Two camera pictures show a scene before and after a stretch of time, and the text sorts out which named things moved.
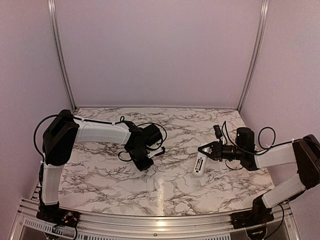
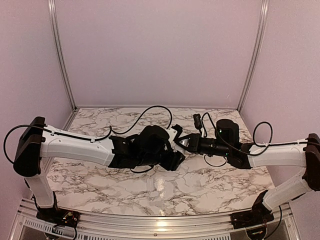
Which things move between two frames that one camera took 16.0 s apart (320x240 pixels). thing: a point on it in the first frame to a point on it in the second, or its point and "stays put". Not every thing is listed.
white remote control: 200,164 to 176,148
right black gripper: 217,149 to 194,143
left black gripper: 142,166 to 174,161
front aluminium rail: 105,226 stays put
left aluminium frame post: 56,34 stays put
